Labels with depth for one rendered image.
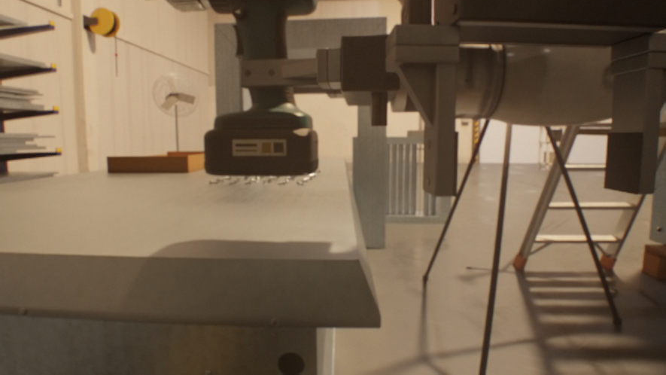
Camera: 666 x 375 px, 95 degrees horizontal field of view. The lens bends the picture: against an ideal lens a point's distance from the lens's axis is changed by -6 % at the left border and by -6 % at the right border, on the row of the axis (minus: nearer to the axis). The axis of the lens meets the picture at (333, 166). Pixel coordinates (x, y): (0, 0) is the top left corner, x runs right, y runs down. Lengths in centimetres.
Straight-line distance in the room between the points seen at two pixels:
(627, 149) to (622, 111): 3
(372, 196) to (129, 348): 193
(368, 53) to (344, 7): 1049
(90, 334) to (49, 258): 11
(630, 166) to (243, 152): 31
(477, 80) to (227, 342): 37
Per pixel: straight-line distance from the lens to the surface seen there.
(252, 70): 34
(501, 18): 22
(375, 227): 230
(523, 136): 1130
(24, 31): 540
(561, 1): 24
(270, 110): 33
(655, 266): 250
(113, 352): 49
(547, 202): 197
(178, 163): 123
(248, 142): 33
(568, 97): 36
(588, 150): 1232
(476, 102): 34
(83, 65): 690
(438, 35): 21
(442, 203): 304
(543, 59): 34
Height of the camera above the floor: 77
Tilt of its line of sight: 5 degrees down
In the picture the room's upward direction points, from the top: straight up
